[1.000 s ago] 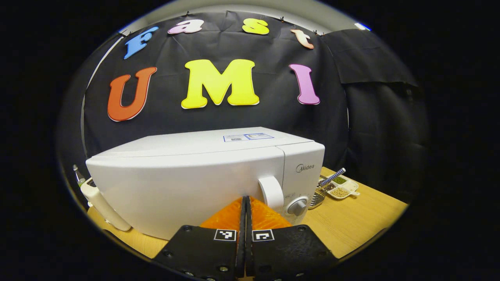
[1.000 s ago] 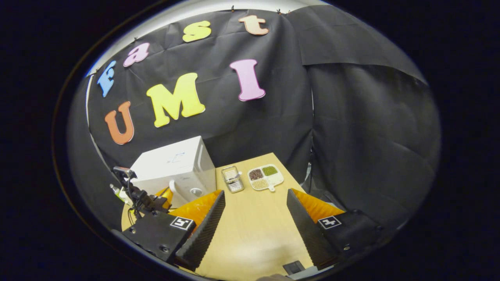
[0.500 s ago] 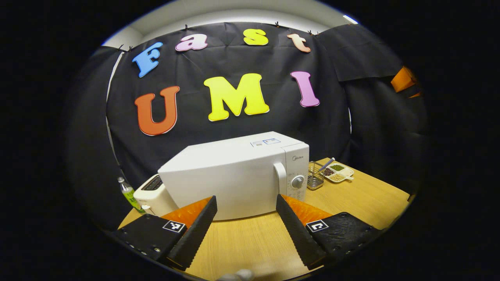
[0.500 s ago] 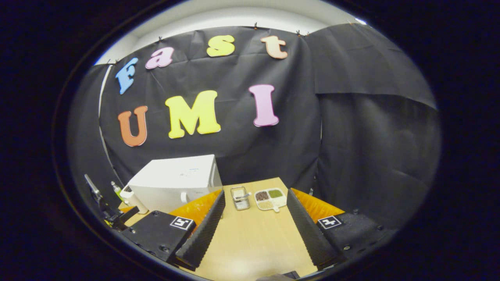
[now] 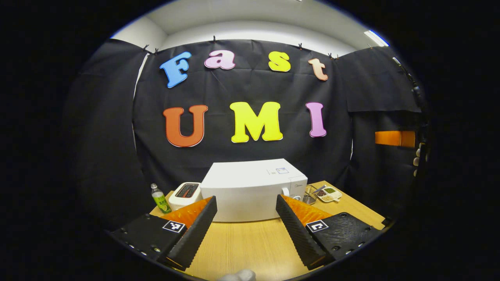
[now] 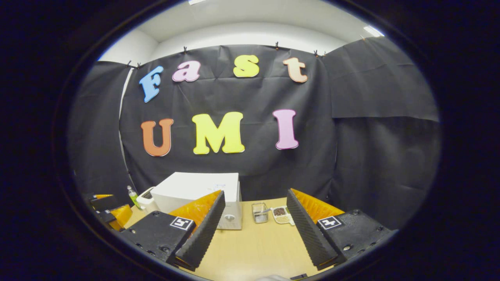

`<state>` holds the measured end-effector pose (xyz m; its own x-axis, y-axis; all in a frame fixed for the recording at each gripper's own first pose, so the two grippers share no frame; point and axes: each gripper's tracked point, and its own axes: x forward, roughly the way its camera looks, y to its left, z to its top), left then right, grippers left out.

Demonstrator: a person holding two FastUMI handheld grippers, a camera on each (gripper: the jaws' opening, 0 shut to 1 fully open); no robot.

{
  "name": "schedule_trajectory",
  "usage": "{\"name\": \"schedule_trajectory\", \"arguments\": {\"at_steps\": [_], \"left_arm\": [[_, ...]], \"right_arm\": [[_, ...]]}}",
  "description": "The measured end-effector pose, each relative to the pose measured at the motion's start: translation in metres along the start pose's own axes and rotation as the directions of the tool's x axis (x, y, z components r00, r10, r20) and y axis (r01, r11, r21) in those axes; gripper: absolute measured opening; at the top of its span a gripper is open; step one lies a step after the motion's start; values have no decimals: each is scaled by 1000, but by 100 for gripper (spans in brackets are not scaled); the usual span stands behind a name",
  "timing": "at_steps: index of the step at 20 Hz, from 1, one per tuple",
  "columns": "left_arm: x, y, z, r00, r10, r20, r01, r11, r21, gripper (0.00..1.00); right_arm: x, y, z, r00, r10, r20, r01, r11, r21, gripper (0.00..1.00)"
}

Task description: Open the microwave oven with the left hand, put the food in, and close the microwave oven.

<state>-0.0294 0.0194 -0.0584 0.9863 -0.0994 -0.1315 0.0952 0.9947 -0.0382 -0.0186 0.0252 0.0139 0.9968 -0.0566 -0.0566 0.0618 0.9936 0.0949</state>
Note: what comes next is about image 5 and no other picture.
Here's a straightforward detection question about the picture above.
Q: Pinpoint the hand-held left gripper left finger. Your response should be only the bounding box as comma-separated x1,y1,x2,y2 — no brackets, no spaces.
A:
111,195,218,272

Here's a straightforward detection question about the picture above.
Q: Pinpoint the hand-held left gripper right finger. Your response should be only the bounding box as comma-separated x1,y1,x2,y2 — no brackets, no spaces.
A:
275,194,386,271

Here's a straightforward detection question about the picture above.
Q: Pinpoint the white microwave oven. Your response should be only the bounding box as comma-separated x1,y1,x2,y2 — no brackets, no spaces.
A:
200,158,308,223

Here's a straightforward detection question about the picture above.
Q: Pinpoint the white toaster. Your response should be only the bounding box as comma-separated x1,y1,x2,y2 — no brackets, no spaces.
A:
168,182,203,212

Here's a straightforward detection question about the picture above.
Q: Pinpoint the green label drink bottle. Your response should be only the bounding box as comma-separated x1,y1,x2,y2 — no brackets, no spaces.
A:
150,183,172,214

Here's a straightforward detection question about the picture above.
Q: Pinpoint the white divided bean dish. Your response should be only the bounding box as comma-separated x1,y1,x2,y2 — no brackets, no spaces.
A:
317,186,343,203

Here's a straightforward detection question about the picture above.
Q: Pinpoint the ceiling light panel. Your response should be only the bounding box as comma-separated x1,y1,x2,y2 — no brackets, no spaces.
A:
364,30,390,48

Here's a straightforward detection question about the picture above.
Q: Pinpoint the black backdrop cloth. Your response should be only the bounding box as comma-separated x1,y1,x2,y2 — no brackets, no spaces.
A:
59,38,430,231

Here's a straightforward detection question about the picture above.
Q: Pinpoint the metal wire basket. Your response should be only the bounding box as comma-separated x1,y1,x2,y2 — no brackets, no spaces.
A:
302,185,318,205

